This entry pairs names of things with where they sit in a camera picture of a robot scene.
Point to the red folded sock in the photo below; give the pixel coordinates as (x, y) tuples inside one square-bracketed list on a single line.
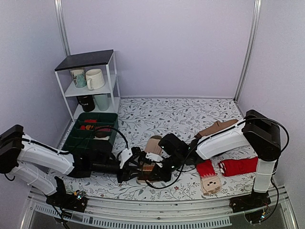
[(232, 167)]

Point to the green divided organizer bin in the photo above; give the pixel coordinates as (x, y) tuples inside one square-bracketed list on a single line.
[(79, 141)]

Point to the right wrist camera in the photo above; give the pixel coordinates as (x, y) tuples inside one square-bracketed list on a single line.
[(152, 158)]

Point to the black mug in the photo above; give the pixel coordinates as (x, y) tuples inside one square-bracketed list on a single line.
[(86, 102)]

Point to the aluminium front rail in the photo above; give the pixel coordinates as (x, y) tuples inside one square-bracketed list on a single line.
[(210, 213)]

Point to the red beige character sock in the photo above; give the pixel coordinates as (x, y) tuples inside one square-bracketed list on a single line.
[(210, 182)]

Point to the teal patterned mug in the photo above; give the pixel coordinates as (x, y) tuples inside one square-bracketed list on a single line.
[(78, 77)]

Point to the striped beige knit sock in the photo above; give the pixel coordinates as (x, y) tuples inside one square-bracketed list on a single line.
[(153, 147)]

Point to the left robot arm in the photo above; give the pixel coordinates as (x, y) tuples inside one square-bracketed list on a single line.
[(20, 155)]

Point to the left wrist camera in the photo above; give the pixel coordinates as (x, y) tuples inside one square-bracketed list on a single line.
[(125, 155)]

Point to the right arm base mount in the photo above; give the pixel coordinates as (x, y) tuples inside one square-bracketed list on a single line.
[(258, 203)]

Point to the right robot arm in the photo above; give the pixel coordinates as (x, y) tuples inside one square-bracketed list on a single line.
[(255, 130)]

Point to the red socks in bin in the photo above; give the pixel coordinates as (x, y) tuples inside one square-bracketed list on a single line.
[(93, 124)]

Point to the pale green cup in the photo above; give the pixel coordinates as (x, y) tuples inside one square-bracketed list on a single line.
[(102, 101)]

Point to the brown argyle sock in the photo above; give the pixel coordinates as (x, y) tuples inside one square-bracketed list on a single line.
[(215, 127)]

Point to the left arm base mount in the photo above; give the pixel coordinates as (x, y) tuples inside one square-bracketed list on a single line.
[(76, 201)]

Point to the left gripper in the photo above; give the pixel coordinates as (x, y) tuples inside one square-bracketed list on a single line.
[(129, 171)]

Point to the white metal shelf unit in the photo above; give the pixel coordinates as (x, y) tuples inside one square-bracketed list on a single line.
[(104, 60)]

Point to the cream ceramic mug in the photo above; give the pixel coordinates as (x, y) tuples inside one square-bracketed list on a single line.
[(94, 79)]

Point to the floral patterned table mat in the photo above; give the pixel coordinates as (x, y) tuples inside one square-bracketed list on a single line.
[(138, 120)]

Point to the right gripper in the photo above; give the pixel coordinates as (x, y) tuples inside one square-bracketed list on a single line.
[(162, 177)]

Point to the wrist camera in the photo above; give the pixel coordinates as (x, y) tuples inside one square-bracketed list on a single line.
[(125, 155), (152, 158)]

